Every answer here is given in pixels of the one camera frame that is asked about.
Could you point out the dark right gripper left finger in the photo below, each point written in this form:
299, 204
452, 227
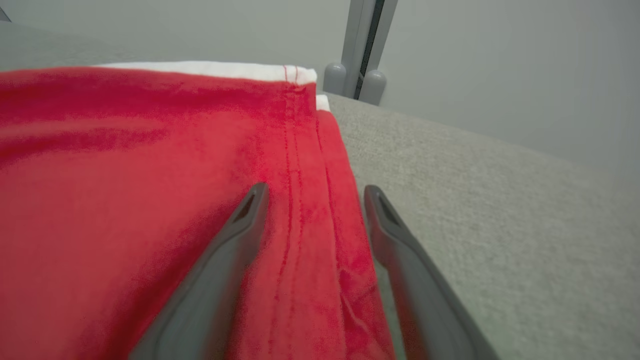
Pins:
215, 290

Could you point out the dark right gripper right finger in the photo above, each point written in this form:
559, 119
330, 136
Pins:
425, 300

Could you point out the red jersey with white trim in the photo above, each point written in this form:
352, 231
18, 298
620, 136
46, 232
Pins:
125, 200

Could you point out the grey partition post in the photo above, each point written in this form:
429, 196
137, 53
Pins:
357, 50

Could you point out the grey fabric sofa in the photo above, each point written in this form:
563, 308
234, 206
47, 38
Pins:
490, 210

